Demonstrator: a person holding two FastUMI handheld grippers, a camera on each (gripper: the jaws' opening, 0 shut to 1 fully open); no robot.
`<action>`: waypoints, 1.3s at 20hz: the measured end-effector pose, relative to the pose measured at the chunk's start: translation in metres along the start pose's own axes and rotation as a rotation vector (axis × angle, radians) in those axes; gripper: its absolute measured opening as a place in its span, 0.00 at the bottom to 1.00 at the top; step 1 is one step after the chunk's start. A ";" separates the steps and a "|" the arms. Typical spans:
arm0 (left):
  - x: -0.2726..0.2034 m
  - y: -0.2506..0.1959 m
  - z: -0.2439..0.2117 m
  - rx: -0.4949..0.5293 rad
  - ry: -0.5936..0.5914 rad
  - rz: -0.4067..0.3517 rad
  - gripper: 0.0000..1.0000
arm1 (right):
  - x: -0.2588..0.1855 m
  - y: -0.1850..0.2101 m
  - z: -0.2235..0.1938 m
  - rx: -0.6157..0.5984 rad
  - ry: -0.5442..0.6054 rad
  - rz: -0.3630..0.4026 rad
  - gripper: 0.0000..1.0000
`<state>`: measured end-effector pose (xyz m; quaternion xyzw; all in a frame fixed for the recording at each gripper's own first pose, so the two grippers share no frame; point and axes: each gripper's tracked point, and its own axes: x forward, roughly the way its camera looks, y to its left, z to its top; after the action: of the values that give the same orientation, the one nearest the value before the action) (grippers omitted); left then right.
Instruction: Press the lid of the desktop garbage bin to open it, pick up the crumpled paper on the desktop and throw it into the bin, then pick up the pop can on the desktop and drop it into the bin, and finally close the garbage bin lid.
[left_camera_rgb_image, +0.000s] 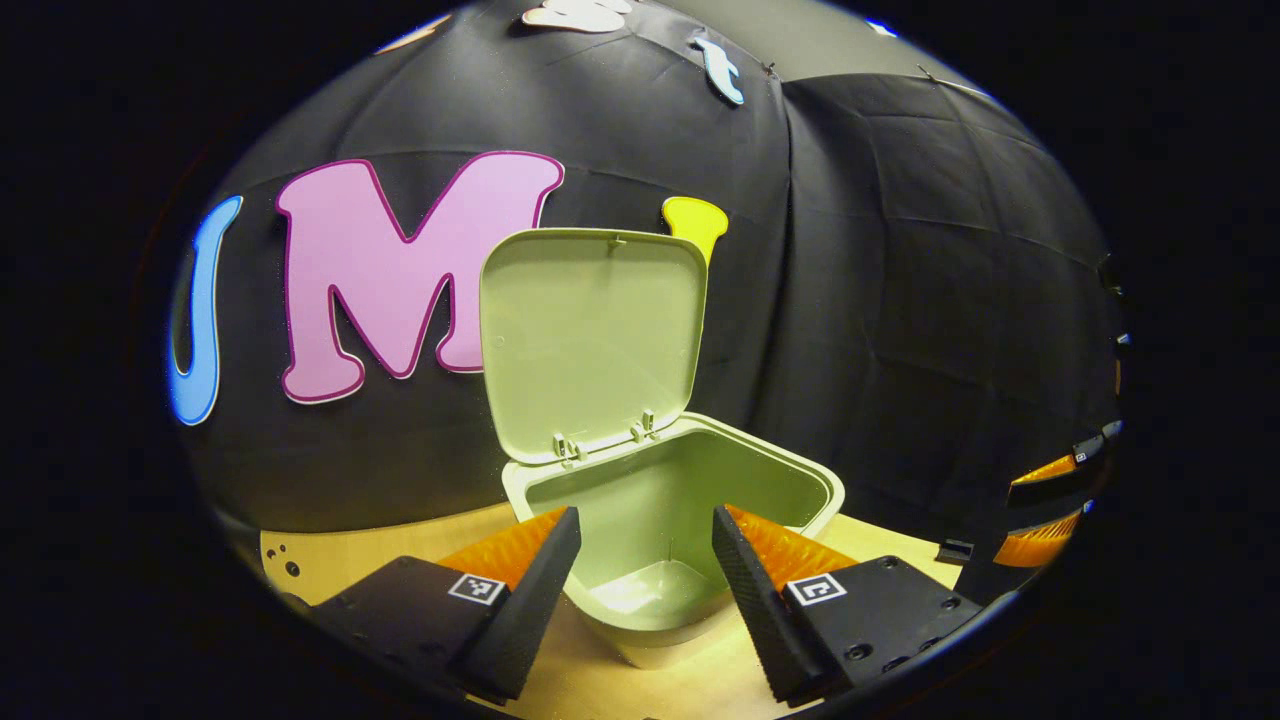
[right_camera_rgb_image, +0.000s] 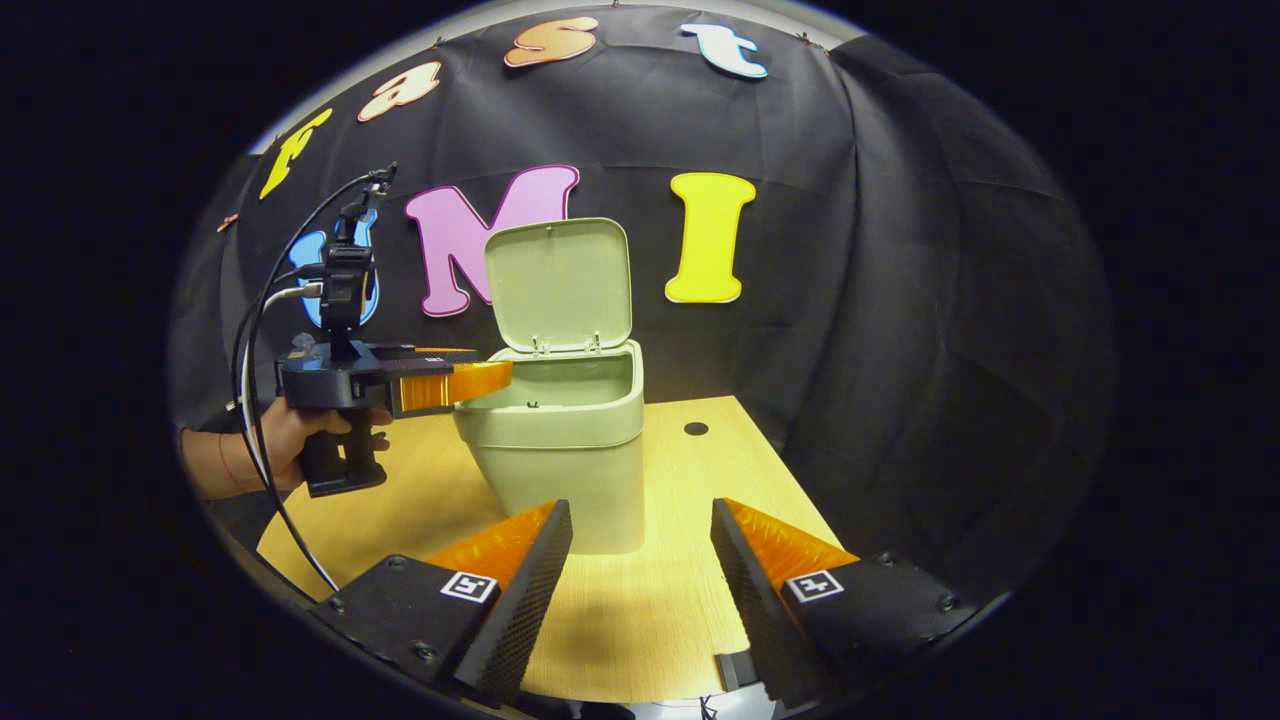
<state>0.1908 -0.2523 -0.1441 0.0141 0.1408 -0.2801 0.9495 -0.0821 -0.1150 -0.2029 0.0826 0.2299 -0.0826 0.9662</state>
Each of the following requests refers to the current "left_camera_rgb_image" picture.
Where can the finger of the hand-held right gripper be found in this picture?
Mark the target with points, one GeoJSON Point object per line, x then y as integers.
{"type": "Point", "coordinates": [1050, 470]}
{"type": "Point", "coordinates": [1040, 545]}

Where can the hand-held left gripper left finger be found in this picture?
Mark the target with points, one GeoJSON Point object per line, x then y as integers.
{"type": "Point", "coordinates": [525, 620]}

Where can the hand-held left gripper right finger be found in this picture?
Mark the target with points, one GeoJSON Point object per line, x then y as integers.
{"type": "Point", "coordinates": [760, 615]}

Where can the green desktop garbage bin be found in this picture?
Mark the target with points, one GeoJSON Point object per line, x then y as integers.
{"type": "Point", "coordinates": [590, 340]}

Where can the wooden desktop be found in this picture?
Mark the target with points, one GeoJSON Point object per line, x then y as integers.
{"type": "Point", "coordinates": [370, 560]}

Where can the black table clamp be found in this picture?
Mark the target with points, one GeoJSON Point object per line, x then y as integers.
{"type": "Point", "coordinates": [955, 552]}

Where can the black backdrop cloth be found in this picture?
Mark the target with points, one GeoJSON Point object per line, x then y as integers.
{"type": "Point", "coordinates": [900, 300]}

